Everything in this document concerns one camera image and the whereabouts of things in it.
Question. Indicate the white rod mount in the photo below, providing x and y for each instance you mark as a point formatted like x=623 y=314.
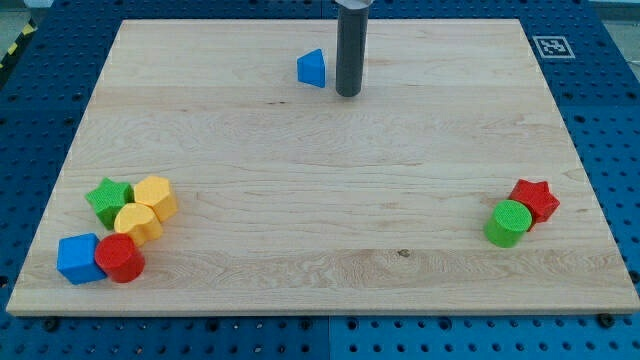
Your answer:
x=353 y=2

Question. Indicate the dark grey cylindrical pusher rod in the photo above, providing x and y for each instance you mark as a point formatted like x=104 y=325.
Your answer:
x=351 y=45

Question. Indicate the blue triangle block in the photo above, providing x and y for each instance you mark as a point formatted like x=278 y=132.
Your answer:
x=311 y=69

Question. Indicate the wooden board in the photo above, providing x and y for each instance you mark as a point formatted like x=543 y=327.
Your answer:
x=294 y=200

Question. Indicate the white fiducial marker tag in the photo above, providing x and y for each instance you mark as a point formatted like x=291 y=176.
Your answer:
x=553 y=47

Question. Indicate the green cylinder block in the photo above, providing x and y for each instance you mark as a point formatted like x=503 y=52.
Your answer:
x=508 y=223

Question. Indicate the yellow hexagon block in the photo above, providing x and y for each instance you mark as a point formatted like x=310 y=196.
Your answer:
x=157 y=193

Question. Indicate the red star block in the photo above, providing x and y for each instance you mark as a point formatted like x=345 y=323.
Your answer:
x=537 y=198

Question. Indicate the yellow heart block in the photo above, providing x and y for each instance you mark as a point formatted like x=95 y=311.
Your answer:
x=139 y=222

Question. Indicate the green star block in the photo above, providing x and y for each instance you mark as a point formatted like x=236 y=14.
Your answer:
x=108 y=198

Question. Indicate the red cylinder block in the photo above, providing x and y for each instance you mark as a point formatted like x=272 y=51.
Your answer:
x=119 y=258

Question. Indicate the blue cube block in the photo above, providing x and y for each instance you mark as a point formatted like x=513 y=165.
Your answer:
x=75 y=259

